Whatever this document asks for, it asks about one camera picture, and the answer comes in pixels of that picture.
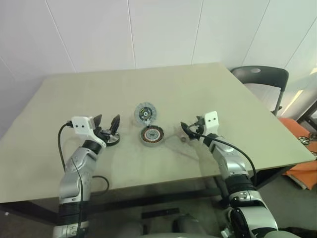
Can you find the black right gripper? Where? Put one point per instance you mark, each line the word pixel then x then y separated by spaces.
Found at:
pixel 199 130

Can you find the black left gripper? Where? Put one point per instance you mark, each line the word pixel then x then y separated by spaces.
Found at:
pixel 103 134

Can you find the motor stator copper windings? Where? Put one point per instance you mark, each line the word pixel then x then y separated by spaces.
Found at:
pixel 146 136

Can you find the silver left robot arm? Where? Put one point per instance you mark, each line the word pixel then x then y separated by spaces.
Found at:
pixel 74 168

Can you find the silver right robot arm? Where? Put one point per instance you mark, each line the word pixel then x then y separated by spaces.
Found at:
pixel 230 158

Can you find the black folding chair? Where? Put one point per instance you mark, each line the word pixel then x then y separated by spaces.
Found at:
pixel 267 75

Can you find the orange cloth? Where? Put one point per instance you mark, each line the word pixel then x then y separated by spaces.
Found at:
pixel 289 126

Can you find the small silver black wheel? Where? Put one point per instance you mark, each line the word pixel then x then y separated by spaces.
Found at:
pixel 305 139
pixel 315 155
pixel 314 136

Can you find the small metal caster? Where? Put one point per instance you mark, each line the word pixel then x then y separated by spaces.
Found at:
pixel 226 233

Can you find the dark metal rack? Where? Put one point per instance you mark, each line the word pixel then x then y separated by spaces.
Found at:
pixel 308 111

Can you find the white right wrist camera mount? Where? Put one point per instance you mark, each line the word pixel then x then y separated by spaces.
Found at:
pixel 211 121

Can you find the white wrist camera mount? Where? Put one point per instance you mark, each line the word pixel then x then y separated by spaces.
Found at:
pixel 81 125
pixel 211 121

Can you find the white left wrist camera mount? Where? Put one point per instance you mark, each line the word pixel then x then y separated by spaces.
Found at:
pixel 81 125

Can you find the black metal table frame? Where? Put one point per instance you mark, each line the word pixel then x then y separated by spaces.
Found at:
pixel 272 176

